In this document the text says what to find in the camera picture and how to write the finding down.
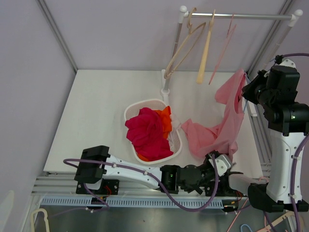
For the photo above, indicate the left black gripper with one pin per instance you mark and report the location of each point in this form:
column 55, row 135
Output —
column 205, row 160

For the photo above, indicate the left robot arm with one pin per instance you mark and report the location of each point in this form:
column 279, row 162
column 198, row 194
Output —
column 98, row 163

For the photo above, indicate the beige hanger on floor right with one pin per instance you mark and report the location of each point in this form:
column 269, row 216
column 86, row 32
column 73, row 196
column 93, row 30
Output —
column 289, row 216

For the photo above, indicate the metal clothes rack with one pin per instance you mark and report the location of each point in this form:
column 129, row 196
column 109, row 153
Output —
column 292, row 18

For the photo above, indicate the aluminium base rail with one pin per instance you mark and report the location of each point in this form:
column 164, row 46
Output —
column 62, row 189

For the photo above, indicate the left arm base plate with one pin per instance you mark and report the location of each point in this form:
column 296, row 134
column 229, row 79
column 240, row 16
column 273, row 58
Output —
column 103, row 189

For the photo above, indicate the magenta t shirt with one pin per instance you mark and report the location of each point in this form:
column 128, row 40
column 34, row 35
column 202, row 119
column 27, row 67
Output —
column 145, row 133

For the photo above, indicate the beige hanger of orange shirt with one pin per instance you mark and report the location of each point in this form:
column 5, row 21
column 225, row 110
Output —
column 200, row 76

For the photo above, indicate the beige hanger of white shirt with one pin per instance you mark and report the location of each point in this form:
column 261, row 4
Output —
column 183, row 49

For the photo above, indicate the blue wire hanger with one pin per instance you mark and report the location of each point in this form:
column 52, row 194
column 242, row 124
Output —
column 245, row 100

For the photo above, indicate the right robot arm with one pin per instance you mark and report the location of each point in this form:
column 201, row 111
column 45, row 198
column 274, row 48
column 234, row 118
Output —
column 288, row 122

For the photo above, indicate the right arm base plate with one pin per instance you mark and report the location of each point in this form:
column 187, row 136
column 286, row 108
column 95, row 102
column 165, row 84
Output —
column 228, row 198

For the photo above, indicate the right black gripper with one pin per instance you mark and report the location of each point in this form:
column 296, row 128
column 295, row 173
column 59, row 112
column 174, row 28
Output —
column 247, row 91

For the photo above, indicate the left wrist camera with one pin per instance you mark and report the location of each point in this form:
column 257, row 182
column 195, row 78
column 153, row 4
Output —
column 223, row 164

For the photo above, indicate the pink garment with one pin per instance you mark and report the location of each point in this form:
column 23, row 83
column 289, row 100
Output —
column 222, row 137

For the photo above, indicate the orange t shirt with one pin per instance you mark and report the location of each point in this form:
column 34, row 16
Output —
column 164, row 115

